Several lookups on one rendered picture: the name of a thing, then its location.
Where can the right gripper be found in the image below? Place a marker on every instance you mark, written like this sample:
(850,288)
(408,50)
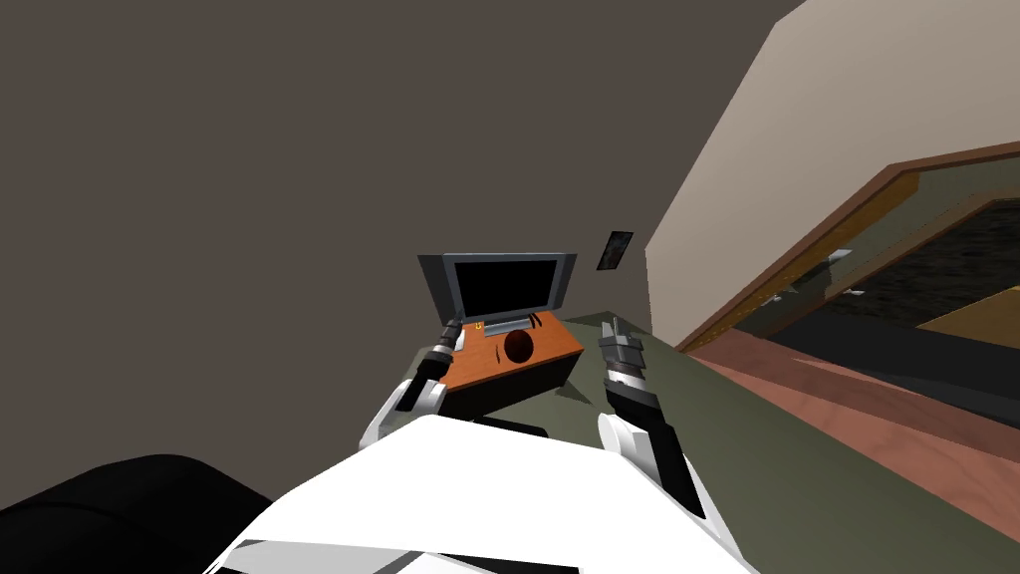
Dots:
(622,352)

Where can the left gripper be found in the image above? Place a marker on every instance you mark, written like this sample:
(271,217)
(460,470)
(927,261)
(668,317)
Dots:
(451,336)

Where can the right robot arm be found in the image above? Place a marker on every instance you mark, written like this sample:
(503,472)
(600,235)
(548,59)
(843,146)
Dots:
(649,430)

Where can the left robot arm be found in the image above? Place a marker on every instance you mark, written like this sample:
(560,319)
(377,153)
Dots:
(426,376)

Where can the dark red round bowl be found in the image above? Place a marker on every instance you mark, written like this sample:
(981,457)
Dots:
(519,347)

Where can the orange wooden table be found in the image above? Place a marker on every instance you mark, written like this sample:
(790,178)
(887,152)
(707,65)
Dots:
(550,351)

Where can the grey flat screen television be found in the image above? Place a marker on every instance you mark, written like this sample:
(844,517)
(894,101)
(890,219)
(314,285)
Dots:
(504,288)

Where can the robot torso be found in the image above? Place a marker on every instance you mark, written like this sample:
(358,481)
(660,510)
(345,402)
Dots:
(478,494)

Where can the olive door with brown edge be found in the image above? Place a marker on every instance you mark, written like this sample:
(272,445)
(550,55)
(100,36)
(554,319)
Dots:
(940,199)

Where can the dark framed wall picture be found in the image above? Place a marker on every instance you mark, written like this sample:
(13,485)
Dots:
(615,250)

